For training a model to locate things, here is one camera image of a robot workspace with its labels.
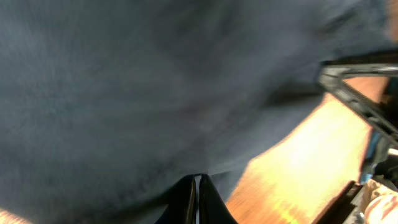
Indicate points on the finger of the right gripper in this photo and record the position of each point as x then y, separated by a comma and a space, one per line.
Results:
383, 64

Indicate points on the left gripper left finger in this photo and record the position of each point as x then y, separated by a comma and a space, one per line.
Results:
181, 203

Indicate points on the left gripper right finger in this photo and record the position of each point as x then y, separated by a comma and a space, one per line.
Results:
212, 209

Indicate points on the navy blue shorts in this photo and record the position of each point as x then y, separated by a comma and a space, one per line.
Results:
107, 104

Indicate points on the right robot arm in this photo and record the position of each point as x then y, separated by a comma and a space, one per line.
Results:
373, 199

